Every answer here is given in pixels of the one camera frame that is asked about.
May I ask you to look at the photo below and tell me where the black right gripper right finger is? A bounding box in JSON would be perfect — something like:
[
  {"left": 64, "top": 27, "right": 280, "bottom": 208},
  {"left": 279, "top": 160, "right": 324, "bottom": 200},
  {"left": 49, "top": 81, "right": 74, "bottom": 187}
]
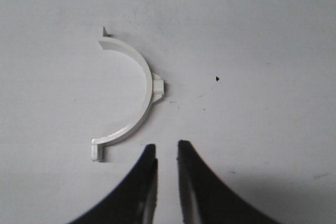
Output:
[{"left": 177, "top": 140, "right": 277, "bottom": 223}]

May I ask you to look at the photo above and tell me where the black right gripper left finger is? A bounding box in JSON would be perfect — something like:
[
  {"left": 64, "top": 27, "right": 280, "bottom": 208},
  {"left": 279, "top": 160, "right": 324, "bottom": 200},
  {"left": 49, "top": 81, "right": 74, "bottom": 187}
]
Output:
[{"left": 72, "top": 144, "right": 158, "bottom": 223}]

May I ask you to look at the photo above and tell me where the white half pipe clamp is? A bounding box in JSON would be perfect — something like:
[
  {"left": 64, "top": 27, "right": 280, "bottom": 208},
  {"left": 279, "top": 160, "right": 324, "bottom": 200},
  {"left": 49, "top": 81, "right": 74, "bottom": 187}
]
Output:
[{"left": 91, "top": 26, "right": 165, "bottom": 162}]

